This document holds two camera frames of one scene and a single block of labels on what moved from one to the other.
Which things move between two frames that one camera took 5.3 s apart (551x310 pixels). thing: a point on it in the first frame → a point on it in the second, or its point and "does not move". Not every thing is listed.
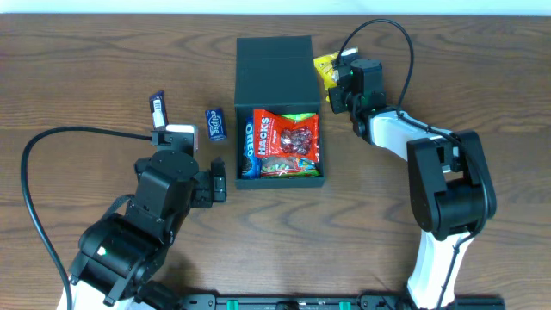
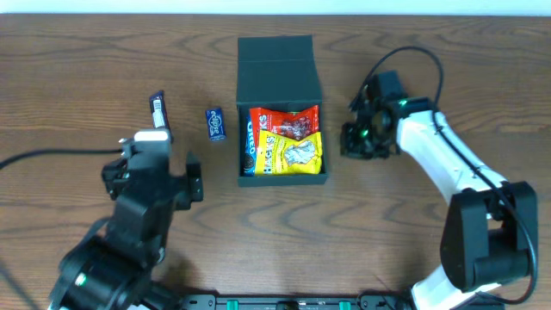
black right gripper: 340,92 → 355,140
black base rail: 348,300 does not move
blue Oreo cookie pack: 250,166 does not move
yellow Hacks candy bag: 325,65 → 280,155
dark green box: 275,73 does not move
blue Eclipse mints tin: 215,123 does not move
